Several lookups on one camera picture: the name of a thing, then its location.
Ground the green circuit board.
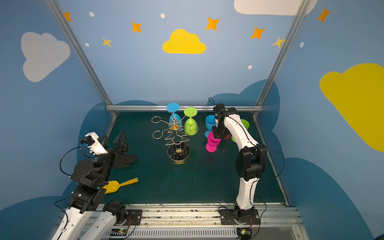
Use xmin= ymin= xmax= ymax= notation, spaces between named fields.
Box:
xmin=236 ymin=228 xmax=252 ymax=240
xmin=109 ymin=229 xmax=129 ymax=239

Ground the pink wine glass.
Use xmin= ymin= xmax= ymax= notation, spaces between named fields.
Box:
xmin=206 ymin=131 xmax=221 ymax=153

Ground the right green circuit board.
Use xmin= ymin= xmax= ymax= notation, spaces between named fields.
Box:
xmin=236 ymin=228 xmax=252 ymax=240

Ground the aluminium corner post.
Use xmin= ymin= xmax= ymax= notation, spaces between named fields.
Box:
xmin=253 ymin=0 xmax=312 ymax=121
xmin=45 ymin=0 xmax=113 ymax=106

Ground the black glove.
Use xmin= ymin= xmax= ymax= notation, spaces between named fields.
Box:
xmin=114 ymin=155 xmax=138 ymax=168

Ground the left green circuit board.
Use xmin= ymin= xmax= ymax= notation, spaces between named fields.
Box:
xmin=109 ymin=229 xmax=129 ymax=239

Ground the yellow plastic scoop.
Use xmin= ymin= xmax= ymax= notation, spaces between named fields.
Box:
xmin=103 ymin=178 xmax=139 ymax=194

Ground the right side aluminium floor rail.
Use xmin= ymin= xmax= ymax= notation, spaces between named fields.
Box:
xmin=254 ymin=114 xmax=290 ymax=207

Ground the green wine glass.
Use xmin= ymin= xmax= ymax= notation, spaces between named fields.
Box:
xmin=184 ymin=107 xmax=199 ymax=136
xmin=231 ymin=119 xmax=250 ymax=143

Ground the left aluminium corner post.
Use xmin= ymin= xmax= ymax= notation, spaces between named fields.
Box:
xmin=45 ymin=0 xmax=113 ymax=106

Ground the right aluminium corner post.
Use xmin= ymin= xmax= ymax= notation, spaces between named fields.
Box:
xmin=253 ymin=0 xmax=312 ymax=121

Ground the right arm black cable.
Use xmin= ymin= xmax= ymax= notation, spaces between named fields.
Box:
xmin=257 ymin=145 xmax=286 ymax=179

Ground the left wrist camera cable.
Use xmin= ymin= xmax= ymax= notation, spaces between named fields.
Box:
xmin=59 ymin=146 xmax=94 ymax=178

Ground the gold wire glass rack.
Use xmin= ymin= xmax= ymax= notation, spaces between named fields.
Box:
xmin=151 ymin=116 xmax=191 ymax=165

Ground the horizontal aluminium back rail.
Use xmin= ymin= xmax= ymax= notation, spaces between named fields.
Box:
xmin=105 ymin=104 xmax=264 ymax=113

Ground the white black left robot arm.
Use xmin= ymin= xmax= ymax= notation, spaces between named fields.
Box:
xmin=52 ymin=132 xmax=137 ymax=240

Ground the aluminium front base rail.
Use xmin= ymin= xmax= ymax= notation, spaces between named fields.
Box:
xmin=56 ymin=203 xmax=304 ymax=240

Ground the blue wine glass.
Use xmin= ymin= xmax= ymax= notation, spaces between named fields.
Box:
xmin=167 ymin=103 xmax=182 ymax=128
xmin=205 ymin=115 xmax=216 ymax=138

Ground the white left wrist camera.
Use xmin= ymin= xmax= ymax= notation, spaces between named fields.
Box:
xmin=79 ymin=132 xmax=108 ymax=156

